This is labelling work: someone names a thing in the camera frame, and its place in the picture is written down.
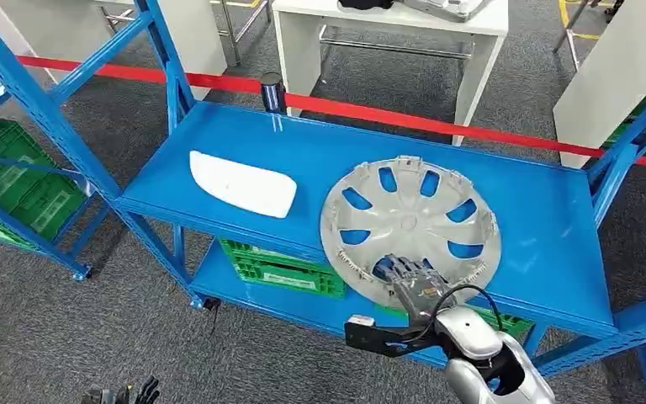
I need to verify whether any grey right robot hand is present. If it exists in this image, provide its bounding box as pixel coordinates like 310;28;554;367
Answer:
381;253;458;328

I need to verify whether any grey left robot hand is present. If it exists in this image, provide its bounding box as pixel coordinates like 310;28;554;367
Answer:
80;375;162;404

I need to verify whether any silver wheel hubcap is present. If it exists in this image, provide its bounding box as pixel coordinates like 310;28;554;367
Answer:
320;155;503;311

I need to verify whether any red barrier belt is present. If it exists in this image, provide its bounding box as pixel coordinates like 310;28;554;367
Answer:
0;49;646;173

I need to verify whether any white plastic panel part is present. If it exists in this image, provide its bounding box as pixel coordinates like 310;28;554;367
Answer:
188;150;299;220

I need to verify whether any white table with steel crossbar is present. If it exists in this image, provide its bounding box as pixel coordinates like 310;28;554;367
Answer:
271;0;511;148

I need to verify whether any grey metal tray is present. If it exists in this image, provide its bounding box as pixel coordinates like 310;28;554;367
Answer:
403;0;492;24

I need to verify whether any black object on table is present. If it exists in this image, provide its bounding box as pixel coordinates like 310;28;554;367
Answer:
337;0;396;12

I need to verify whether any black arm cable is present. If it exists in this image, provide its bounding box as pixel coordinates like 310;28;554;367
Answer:
416;284;506;343

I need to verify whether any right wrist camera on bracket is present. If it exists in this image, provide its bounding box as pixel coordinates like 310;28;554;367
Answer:
343;314;442;359

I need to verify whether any black stanchion post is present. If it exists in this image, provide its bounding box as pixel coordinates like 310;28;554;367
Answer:
259;72;289;116

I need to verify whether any steel leg frame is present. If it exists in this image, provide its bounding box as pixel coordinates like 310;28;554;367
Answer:
551;0;626;72

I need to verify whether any steel bench frame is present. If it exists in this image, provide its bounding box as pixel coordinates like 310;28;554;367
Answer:
98;0;272;66

